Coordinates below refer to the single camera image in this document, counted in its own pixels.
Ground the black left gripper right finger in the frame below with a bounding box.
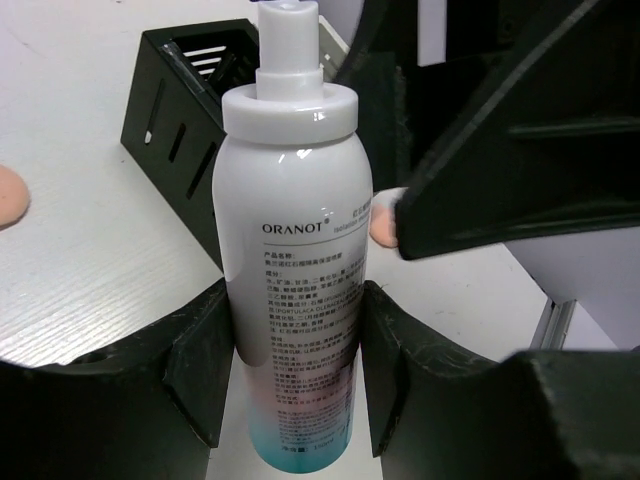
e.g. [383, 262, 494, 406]
[360, 282, 639, 479]

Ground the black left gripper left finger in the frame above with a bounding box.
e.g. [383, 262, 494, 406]
[1, 282, 234, 479]

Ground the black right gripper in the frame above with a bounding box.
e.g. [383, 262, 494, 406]
[335, 1, 639, 260]

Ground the white pink teal spray bottle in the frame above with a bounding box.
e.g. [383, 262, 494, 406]
[212, 1, 373, 474]

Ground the pink round makeup puff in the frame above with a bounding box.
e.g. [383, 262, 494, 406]
[0, 165, 30, 228]

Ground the white slotted organizer box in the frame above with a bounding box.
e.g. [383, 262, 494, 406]
[319, 15, 349, 82]

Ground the black slotted organizer box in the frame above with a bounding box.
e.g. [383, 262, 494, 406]
[121, 19, 259, 264]

